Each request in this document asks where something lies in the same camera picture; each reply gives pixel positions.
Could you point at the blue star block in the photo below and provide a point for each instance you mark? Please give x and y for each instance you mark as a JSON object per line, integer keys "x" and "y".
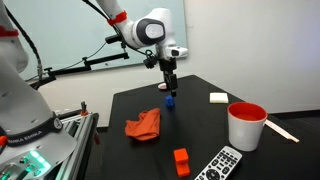
{"x": 169, "y": 101}

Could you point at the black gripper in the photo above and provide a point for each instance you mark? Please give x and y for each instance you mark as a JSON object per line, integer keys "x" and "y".
{"x": 167, "y": 64}

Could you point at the aluminium frame rails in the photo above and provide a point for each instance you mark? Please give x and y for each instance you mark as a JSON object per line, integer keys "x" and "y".
{"x": 75, "y": 146}

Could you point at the orange and white marker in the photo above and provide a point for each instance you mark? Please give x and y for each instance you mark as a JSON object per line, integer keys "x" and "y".
{"x": 281, "y": 131}

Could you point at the white mug red inside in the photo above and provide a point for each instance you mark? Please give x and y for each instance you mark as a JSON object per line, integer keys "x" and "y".
{"x": 245, "y": 133}

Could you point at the white sticky note pad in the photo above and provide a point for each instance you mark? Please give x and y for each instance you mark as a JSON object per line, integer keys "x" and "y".
{"x": 219, "y": 98}

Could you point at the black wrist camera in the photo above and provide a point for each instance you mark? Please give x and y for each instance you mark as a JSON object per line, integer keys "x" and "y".
{"x": 150, "y": 62}

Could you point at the black stereo camera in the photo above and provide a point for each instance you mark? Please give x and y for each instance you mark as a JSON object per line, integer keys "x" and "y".
{"x": 112, "y": 39}

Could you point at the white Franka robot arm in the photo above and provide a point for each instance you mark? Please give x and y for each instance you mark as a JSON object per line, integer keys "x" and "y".
{"x": 20, "y": 100}

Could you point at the orange cloth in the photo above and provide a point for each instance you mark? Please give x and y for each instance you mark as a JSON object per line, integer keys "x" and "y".
{"x": 143, "y": 126}

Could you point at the orange clamp on frame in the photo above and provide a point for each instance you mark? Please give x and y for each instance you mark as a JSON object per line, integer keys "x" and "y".
{"x": 84, "y": 110}

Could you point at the glass whiteboard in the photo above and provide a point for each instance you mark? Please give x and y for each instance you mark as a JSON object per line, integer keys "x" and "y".
{"x": 66, "y": 30}

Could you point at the small orange block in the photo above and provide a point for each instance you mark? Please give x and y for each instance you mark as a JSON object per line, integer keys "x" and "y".
{"x": 182, "y": 163}

